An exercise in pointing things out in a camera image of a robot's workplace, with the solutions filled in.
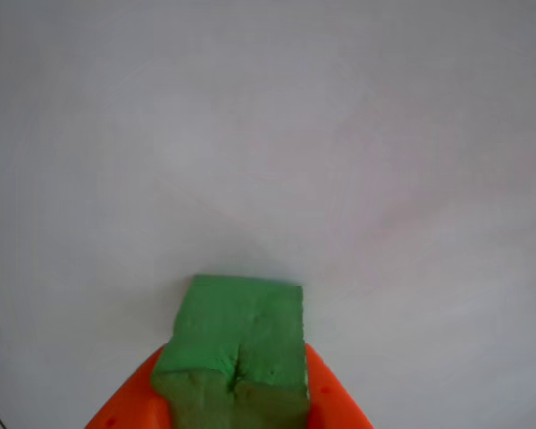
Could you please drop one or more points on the green foam block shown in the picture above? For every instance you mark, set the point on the green foam block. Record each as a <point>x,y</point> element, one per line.
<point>237,326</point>

